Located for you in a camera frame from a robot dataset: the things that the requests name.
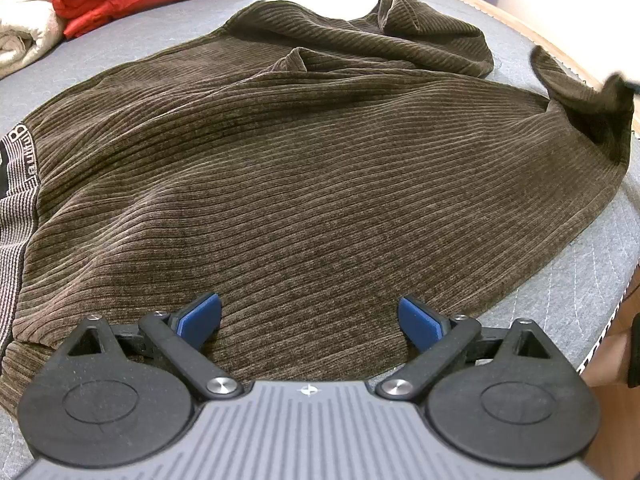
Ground brown corduroy pants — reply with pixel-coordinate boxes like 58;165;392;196
0;0;637;417

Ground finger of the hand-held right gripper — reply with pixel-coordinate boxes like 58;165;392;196
604;73;640;97

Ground grey quilted mattress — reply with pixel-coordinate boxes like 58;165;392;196
0;0;640;461

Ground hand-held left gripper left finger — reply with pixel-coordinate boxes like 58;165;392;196
59;293;245;401

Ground white folded blanket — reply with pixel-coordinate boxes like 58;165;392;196
0;0;71;80

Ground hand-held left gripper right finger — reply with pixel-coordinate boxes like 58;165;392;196
375;296;557;402

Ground person's black trouser leg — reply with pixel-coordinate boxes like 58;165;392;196
626;327;640;388

